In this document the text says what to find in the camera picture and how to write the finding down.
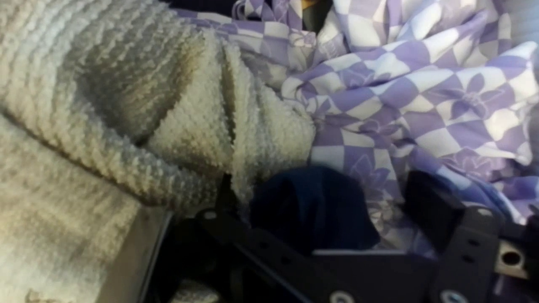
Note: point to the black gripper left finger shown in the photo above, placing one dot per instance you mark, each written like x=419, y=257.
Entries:
x=264, y=245

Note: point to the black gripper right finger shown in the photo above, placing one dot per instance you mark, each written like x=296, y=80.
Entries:
x=435, y=207

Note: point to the navy blue garment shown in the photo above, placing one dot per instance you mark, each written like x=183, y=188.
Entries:
x=314, y=207

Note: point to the purple checkered cloth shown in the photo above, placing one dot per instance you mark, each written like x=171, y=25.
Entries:
x=427, y=101

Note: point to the cream knit towel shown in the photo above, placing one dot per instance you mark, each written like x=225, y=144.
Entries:
x=85, y=111

